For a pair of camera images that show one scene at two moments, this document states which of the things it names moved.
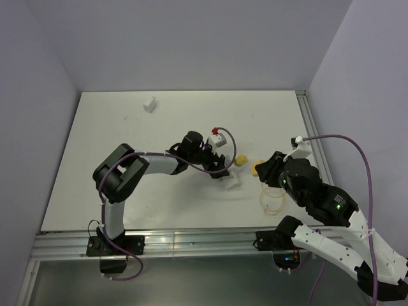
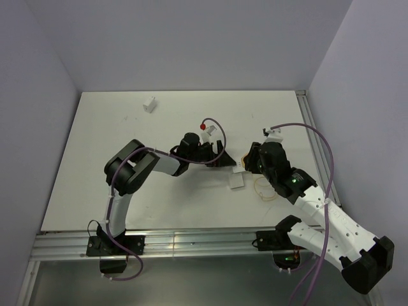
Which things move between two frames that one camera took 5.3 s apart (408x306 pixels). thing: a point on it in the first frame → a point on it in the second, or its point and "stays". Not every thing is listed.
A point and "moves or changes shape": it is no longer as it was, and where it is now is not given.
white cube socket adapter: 217,140 moves or changes shape
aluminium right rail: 312,130 stays
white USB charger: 150,104 stays
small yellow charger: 254,172 moves or changes shape
